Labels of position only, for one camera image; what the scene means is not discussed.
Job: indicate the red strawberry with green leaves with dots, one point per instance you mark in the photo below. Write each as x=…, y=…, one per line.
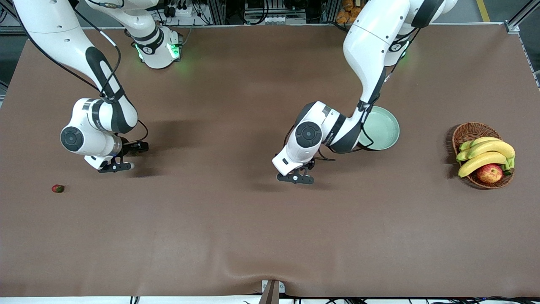
x=58, y=188

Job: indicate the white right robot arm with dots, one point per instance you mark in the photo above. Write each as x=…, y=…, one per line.
x=55, y=25

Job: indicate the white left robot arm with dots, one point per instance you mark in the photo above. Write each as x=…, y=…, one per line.
x=371, y=42

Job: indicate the pale green round plate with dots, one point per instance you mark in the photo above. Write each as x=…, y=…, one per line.
x=386, y=131

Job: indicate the brown table cloth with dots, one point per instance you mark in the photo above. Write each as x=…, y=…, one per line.
x=253, y=232

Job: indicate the brown metal bar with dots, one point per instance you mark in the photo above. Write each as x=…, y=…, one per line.
x=270, y=295

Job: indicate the white power strip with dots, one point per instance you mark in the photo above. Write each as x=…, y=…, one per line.
x=187, y=12

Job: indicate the white terminal strip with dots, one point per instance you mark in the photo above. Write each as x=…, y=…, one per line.
x=280, y=19

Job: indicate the orange bread roll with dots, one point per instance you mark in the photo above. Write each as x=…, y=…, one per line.
x=348, y=4
x=342, y=17

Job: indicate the brown wicker basket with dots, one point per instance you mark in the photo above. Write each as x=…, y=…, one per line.
x=468, y=131

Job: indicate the black electronics rack unit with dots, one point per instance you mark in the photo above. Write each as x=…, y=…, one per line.
x=253, y=4

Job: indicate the small yellow green banana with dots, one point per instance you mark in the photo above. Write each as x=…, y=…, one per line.
x=485, y=139

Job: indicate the red yellow apple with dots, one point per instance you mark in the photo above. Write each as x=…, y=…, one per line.
x=489, y=173

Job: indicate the large yellow banana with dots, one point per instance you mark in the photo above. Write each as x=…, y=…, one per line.
x=493, y=147

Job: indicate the grey metal clamp bracket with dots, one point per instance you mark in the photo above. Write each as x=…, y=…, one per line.
x=281, y=287

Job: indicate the aluminium frame profile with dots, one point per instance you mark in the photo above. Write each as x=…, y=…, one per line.
x=217, y=10
x=8, y=29
x=331, y=10
x=515, y=19

